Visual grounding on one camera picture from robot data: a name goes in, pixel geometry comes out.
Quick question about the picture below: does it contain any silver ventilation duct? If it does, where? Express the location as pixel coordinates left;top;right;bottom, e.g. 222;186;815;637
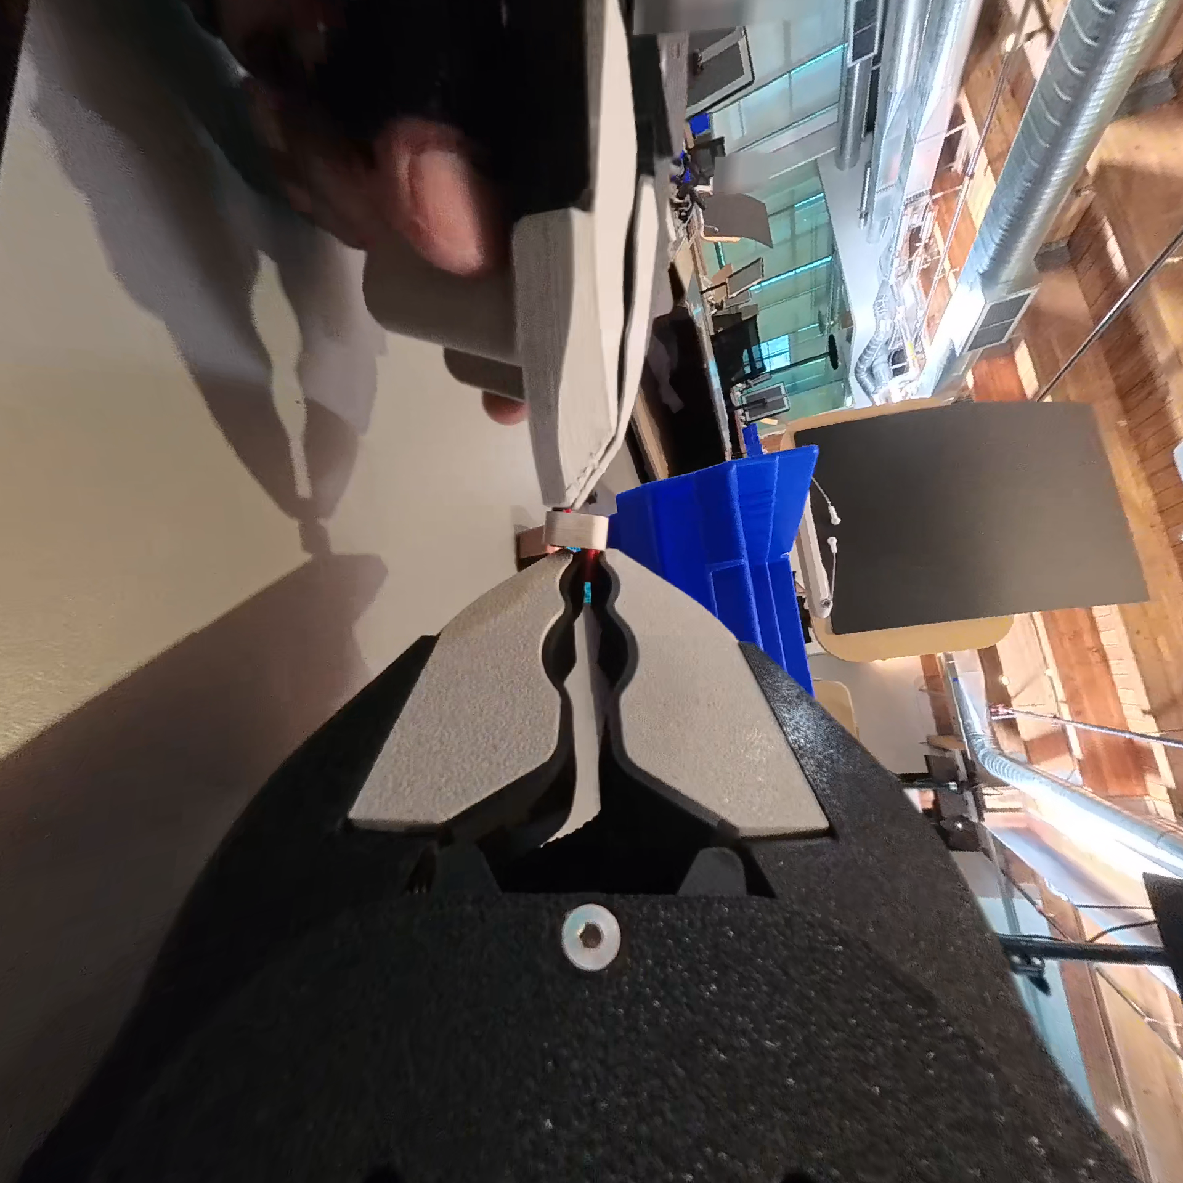
924;0;1179;400
938;651;1183;874

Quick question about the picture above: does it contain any blue plastic bin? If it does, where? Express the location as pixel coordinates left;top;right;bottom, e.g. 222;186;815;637
606;444;825;697

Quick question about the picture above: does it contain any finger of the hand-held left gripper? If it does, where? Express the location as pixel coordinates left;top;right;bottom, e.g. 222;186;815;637
510;185;639;515
564;177;666;523

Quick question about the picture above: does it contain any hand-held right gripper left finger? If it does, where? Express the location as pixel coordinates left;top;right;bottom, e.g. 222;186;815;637
351;551;592;852

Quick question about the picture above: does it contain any black panel with wooden edge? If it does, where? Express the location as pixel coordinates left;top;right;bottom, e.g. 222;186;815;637
787;396;1150;663

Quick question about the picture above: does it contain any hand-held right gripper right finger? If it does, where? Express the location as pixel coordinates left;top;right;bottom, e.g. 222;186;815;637
595;551;829;848

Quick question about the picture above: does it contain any toy axle with orange ends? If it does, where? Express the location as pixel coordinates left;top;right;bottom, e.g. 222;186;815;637
517;503;613;559

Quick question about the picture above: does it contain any person's left hand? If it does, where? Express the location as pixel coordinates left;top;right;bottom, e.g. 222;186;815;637
236;74;540;430

